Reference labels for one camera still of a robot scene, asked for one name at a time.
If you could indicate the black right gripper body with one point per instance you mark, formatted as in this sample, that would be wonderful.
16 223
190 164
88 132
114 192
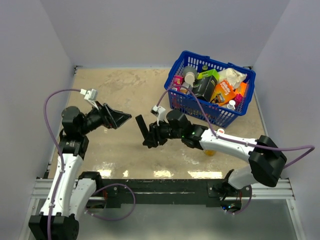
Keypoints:
164 132

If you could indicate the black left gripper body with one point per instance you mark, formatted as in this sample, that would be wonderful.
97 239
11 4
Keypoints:
106 120

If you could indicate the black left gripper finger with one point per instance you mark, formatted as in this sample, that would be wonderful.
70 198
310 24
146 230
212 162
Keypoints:
119 121
112 113

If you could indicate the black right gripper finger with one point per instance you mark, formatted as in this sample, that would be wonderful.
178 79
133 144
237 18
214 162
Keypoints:
150 141
149 132

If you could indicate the black remote control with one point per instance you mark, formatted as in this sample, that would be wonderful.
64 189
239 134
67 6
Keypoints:
142 126

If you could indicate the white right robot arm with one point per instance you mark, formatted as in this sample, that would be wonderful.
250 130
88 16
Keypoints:
265 161

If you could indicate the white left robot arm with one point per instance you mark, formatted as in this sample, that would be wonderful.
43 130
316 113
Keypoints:
58 219

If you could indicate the pink small box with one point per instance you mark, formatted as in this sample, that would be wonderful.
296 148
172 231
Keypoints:
177 82

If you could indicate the grey white-capped bottle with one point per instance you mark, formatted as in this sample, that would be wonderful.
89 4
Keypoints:
189 74

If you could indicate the black and green box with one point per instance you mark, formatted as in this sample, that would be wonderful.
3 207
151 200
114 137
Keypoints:
205 84

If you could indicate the orange razor box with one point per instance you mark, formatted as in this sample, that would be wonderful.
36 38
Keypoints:
222 93

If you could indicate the white pump bottle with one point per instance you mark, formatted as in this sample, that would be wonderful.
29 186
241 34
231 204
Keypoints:
231 105

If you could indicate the blue plastic basket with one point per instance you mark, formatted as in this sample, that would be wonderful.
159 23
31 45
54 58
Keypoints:
187 104

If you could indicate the magenta box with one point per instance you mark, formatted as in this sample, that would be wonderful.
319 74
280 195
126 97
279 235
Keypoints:
238 99

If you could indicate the white crumpled bag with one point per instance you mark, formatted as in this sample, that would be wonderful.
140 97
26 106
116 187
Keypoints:
232 76

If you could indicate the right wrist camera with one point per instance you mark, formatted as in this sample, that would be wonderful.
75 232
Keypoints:
159 112

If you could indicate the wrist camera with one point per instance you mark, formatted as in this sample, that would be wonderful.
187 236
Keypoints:
89 95
159 112

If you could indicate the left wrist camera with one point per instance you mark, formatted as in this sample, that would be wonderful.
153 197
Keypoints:
89 95

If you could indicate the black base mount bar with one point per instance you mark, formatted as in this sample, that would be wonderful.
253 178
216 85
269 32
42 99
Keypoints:
164 192

